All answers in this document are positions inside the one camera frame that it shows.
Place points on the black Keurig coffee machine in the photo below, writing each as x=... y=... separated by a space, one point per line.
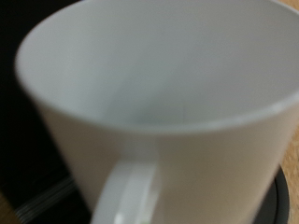
x=31 y=155

